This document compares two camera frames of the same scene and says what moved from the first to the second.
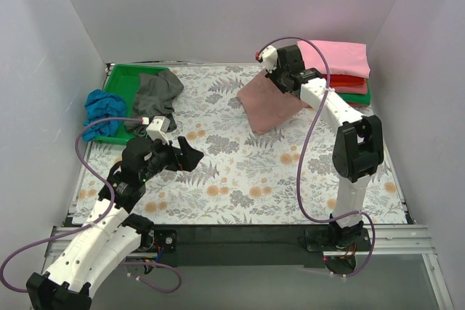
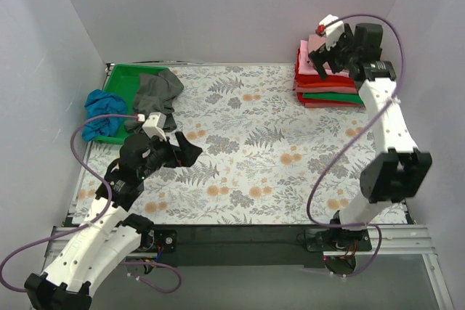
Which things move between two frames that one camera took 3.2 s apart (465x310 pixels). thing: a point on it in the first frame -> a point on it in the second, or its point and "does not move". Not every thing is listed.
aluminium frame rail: x=384 y=239 does not move
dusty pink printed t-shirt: x=267 y=107 -> x=314 y=42
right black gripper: x=277 y=75 -> x=330 y=55
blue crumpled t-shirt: x=101 y=105 does not move
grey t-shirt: x=154 y=98 does not move
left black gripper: x=178 y=155 does not move
